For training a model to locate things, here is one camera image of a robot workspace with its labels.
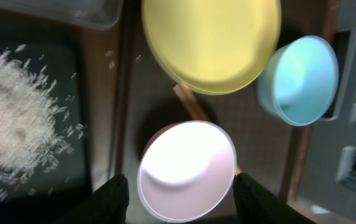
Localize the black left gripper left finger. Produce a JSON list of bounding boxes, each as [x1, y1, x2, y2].
[[52, 174, 129, 224]]

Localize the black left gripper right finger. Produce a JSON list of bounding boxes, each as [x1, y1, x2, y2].
[[233, 173, 315, 224]]

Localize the light blue bowl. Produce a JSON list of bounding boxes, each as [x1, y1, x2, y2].
[[256, 35, 339, 126]]

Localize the grey plastic dishwasher rack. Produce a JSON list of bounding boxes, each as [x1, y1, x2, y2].
[[297, 1, 356, 222]]

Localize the brown plastic serving tray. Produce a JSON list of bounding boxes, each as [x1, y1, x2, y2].
[[111, 1, 340, 223]]

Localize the pile of white rice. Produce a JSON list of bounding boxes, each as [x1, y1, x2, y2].
[[0, 40, 87, 206]]

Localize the wooden chopstick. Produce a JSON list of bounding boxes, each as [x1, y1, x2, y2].
[[172, 84, 242, 176]]

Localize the black plastic tray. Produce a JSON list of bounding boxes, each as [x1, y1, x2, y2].
[[0, 29, 93, 224]]

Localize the yellow plate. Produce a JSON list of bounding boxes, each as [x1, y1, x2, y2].
[[141, 0, 281, 95]]

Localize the clear plastic bin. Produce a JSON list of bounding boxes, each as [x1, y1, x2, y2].
[[0, 0, 123, 30]]

